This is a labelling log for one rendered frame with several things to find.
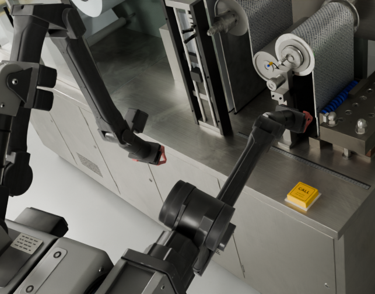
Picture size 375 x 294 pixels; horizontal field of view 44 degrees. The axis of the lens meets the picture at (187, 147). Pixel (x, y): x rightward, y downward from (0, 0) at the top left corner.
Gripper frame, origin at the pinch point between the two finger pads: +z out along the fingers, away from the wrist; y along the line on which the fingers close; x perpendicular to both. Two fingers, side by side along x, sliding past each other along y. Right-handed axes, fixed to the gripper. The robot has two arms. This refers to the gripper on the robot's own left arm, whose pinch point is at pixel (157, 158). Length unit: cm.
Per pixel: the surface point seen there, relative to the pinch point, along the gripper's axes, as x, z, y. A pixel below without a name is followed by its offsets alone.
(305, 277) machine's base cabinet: 22, 52, -45
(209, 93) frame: -31.0, 14.0, -3.7
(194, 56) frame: -39.2, 1.5, -0.5
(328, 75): -42, 13, -45
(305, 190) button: -2.9, 15.8, -46.3
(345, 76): -47, 23, -48
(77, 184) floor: 5, 117, 135
